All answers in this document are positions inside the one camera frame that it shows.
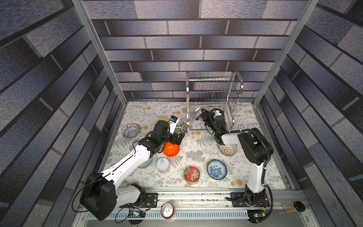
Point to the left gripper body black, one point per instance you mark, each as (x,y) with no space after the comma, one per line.
(172,138)

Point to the white brown dotted bowl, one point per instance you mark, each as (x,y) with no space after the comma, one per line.
(228,149)

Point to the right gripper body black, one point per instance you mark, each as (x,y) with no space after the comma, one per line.
(206,116)

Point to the floral table mat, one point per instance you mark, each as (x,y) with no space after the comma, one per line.
(197,149)

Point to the blue yellow patterned plate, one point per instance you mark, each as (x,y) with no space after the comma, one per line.
(130,131)

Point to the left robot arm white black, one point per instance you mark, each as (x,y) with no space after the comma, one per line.
(102,192)

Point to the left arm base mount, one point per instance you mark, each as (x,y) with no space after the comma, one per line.
(148,201)

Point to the black white leaf bowl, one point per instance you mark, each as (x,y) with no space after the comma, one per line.
(181,127)

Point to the pale green ceramic bowl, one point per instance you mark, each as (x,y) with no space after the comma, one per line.
(146,163)

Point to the orange plastic bowl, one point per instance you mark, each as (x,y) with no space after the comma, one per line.
(171,150)

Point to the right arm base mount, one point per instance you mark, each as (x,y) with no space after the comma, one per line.
(238,200)

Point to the yellow plastic bowl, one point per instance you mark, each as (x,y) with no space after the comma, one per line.
(165,120)

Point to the stainless steel dish rack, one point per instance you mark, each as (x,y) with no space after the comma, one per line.
(225,93)

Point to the red floral bowl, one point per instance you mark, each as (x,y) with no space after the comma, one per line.
(191,175)

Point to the blue white floral bowl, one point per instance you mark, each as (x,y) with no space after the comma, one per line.
(217,169)

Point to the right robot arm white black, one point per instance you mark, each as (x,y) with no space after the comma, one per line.
(256,148)

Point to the dark glass patterned bowl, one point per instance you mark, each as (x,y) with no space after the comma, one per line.
(198,114)

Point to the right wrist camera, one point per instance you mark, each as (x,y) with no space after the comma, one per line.
(218,113)

